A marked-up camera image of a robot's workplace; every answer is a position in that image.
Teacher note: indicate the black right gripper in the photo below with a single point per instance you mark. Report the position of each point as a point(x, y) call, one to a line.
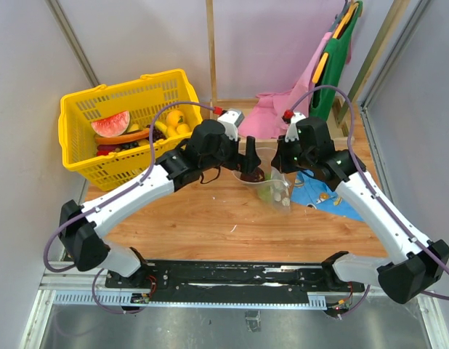
point(280, 161)

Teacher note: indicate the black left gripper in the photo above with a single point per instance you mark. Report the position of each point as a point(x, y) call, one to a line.
point(247, 162)

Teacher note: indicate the dark purple mangosteen toy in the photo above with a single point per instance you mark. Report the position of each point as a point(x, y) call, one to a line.
point(257, 175)

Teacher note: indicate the green cabbage toy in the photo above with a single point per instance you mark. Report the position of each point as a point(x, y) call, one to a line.
point(269, 191)

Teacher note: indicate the clear zip top bag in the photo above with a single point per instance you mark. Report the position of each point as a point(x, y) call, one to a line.
point(266, 155)

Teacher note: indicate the yellow mango toy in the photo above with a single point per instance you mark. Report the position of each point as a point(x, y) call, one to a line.
point(171, 132)

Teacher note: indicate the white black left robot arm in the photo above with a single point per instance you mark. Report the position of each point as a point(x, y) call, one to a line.
point(212, 145)

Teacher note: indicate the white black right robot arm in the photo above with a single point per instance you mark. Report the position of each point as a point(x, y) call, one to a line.
point(414, 262)

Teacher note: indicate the blue cartoon print cloth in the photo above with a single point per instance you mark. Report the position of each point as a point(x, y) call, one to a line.
point(315, 194)

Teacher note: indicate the pink cloth garment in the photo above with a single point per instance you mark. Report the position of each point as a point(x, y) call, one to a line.
point(265, 119)

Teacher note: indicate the green cloth garment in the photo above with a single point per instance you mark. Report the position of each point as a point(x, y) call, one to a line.
point(338, 48)

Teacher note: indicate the yellow lemon toy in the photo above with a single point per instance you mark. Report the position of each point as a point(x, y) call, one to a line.
point(183, 129)

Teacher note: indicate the orange fruit toy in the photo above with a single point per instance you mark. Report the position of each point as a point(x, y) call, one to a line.
point(175, 118)

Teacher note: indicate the yellow clothes hanger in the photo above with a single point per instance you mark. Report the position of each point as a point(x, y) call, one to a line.
point(320, 68)

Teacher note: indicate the dark grape bunch toy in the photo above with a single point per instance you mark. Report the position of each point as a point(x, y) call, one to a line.
point(155, 133)

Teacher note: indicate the orange hot dog toy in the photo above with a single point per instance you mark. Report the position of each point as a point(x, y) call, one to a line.
point(121, 139)

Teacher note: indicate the yellow banana toy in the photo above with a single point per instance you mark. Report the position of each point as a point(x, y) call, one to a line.
point(134, 128)

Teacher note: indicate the yellow plastic shopping basket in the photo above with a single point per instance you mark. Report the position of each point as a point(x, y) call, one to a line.
point(142, 98)

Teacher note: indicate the watermelon slice toy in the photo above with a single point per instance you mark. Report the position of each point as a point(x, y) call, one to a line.
point(112, 126)

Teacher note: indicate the red chili pepper toy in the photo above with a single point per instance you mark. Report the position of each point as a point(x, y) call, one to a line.
point(104, 150)

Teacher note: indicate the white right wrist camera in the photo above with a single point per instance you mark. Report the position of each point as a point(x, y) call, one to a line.
point(292, 118)

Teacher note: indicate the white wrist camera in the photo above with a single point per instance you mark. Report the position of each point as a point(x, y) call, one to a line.
point(292, 118)
point(231, 120)

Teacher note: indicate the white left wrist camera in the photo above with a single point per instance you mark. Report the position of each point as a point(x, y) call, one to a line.
point(231, 120)

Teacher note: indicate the wooden clothes rack frame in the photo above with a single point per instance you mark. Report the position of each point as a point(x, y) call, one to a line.
point(263, 46)

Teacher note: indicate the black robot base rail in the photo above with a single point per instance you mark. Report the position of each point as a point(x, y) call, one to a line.
point(237, 284)

